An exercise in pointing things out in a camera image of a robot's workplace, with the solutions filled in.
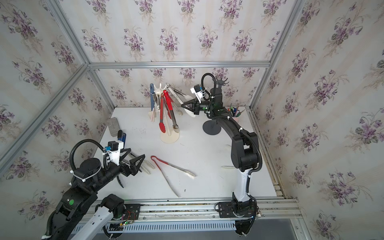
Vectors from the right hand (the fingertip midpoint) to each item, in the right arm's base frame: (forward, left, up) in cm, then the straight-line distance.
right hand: (185, 106), depth 80 cm
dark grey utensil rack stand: (+8, -18, -29) cm, 35 cm away
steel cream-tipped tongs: (-33, +17, -4) cm, 37 cm away
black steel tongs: (-33, +36, -26) cm, 55 cm away
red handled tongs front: (-27, -2, -30) cm, 40 cm away
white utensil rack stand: (-1, +9, -28) cm, 30 cm away
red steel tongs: (-8, +13, -6) cm, 16 cm away
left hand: (-28, +20, -3) cm, 34 cm away
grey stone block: (+5, +53, -26) cm, 59 cm away
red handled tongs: (-1, +9, +4) cm, 10 cm away
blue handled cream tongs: (0, +17, +3) cm, 18 cm away
